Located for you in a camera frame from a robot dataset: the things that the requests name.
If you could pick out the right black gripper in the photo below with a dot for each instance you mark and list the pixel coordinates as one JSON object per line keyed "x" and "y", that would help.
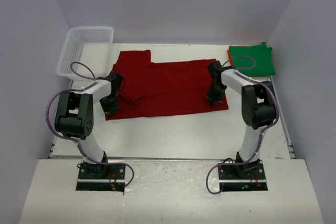
{"x": 213, "y": 99}

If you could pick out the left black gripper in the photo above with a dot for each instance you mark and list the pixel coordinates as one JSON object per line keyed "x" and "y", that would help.
{"x": 110, "y": 109}

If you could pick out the red t shirt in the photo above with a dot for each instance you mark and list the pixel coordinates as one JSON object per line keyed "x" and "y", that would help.
{"x": 162, "y": 89}

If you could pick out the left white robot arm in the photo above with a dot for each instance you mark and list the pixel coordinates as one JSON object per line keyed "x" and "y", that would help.
{"x": 74, "y": 119}

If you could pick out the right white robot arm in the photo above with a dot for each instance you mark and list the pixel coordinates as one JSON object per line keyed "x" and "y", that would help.
{"x": 259, "y": 109}

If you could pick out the orange folded t shirt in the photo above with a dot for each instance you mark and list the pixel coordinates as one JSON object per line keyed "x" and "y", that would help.
{"x": 232, "y": 53}

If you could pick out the green folded t shirt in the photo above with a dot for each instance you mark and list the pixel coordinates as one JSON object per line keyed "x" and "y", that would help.
{"x": 255, "y": 61}

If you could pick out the white plastic basket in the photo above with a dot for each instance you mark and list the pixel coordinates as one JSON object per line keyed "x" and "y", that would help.
{"x": 89, "y": 45}

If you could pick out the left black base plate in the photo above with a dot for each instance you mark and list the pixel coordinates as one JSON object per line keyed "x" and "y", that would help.
{"x": 95, "y": 177}

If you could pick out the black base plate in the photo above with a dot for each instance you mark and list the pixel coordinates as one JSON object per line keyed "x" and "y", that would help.
{"x": 249, "y": 177}
{"x": 95, "y": 177}

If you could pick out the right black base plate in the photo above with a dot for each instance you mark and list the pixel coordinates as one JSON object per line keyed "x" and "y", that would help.
{"x": 249, "y": 177}

